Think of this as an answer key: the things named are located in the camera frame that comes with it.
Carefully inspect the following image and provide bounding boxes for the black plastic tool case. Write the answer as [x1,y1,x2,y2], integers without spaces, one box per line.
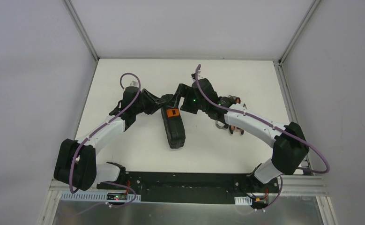
[161,94,186,149]

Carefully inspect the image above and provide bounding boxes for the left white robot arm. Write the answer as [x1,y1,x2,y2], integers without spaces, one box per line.
[53,86,167,193]

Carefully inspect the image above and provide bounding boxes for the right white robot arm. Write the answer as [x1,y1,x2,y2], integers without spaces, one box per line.
[165,78,309,192]

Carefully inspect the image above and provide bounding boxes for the silver measuring tape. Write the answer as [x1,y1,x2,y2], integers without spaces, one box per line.
[215,121,229,129]

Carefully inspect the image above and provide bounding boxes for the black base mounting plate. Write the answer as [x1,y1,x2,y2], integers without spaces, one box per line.
[116,172,279,205]

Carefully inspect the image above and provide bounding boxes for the orange handled pliers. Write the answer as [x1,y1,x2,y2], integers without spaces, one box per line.
[228,97,244,135]

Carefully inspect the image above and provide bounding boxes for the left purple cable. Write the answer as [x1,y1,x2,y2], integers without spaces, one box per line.
[68,72,142,194]

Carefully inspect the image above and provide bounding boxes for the purple cable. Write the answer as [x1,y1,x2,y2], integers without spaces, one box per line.
[194,64,331,212]
[68,72,142,194]

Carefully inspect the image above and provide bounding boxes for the left white cable duct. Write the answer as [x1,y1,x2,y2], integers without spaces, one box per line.
[60,191,141,203]

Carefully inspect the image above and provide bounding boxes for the white cable duct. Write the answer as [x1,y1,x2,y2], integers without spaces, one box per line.
[60,191,141,203]
[234,196,253,206]

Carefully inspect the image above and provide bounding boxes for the right white cable duct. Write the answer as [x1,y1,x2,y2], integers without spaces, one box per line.
[234,196,253,206]

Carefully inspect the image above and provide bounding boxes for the aluminium frame rail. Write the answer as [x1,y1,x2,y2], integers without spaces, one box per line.
[49,175,329,197]

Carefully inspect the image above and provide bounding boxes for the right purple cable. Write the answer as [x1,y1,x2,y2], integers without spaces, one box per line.
[194,64,331,212]

